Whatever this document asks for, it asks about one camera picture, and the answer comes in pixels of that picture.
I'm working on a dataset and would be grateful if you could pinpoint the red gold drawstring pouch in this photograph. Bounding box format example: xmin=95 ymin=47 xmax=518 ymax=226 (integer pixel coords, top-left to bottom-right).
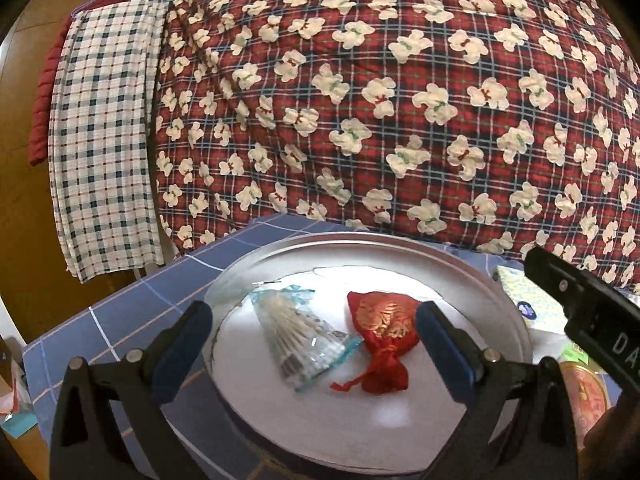
xmin=330 ymin=292 xmax=420 ymax=396

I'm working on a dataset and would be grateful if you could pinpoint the clear bag of cotton swabs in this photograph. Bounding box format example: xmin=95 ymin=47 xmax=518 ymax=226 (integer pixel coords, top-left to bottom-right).
xmin=248 ymin=285 xmax=362 ymax=392

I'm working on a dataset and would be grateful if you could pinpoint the yellow patterned tissue box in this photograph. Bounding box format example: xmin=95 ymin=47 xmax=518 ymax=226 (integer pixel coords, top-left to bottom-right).
xmin=492 ymin=266 xmax=570 ymax=363

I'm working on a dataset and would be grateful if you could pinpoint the cardboard box with clutter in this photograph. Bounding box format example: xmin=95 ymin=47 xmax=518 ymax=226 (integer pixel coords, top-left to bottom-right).
xmin=0 ymin=340 xmax=37 ymax=439

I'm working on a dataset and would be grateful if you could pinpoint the round yellow tin lid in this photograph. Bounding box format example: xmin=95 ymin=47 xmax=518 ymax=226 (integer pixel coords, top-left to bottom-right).
xmin=560 ymin=361 xmax=611 ymax=450

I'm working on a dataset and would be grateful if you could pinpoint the blue checked tablecloth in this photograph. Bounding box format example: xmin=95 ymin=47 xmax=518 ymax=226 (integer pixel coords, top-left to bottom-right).
xmin=20 ymin=212 xmax=532 ymax=480

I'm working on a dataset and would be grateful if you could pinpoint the wooden door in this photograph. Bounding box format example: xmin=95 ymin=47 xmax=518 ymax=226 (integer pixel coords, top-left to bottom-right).
xmin=1 ymin=0 xmax=136 ymax=354

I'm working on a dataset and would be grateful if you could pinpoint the round silver metal tin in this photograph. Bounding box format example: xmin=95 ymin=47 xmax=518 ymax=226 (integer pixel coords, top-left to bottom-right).
xmin=203 ymin=232 xmax=532 ymax=478

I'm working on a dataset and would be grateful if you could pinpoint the red plaid bear quilt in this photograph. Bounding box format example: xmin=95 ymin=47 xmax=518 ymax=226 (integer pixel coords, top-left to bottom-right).
xmin=155 ymin=0 xmax=639 ymax=290

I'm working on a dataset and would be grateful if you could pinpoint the red quilted jacket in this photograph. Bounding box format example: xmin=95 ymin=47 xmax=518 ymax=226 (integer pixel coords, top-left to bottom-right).
xmin=28 ymin=15 xmax=73 ymax=167

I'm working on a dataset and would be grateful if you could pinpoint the white checked hanging cloth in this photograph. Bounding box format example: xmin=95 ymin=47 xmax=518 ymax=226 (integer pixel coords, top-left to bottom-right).
xmin=48 ymin=0 xmax=168 ymax=282

